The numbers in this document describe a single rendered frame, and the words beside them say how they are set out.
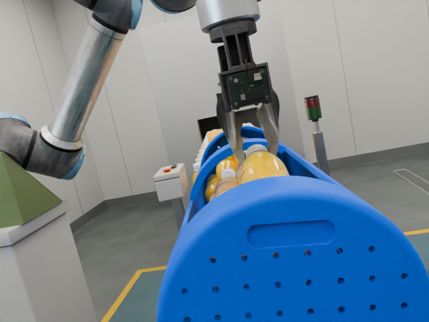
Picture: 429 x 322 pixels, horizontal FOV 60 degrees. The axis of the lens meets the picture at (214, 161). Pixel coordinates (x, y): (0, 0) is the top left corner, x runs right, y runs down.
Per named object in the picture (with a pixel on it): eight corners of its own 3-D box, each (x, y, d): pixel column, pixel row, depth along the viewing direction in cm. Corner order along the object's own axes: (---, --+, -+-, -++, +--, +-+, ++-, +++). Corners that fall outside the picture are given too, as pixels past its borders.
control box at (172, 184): (158, 202, 141) (152, 176, 140) (166, 189, 161) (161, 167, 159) (184, 197, 141) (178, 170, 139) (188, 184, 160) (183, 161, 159)
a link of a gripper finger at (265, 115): (276, 166, 55) (253, 108, 54) (270, 160, 61) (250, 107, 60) (295, 158, 55) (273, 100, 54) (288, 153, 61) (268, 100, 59)
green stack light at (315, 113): (309, 120, 160) (307, 109, 159) (306, 119, 166) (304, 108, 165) (323, 117, 159) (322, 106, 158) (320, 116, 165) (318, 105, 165)
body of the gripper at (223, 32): (224, 114, 52) (205, 27, 50) (223, 112, 61) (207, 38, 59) (277, 103, 52) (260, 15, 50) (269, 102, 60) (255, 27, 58)
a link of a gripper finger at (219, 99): (217, 138, 59) (214, 82, 58) (217, 137, 61) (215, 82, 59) (246, 137, 59) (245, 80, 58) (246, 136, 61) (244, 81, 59)
